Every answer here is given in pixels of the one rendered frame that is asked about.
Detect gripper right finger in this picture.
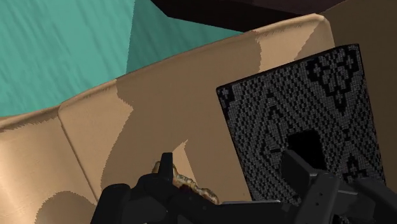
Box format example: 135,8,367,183
280,150,397,224

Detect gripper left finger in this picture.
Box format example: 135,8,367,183
90,152,188,224

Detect brown mottled small object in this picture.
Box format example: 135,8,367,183
151,160,220,206

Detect tan sofa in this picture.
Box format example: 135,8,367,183
0,13,337,224

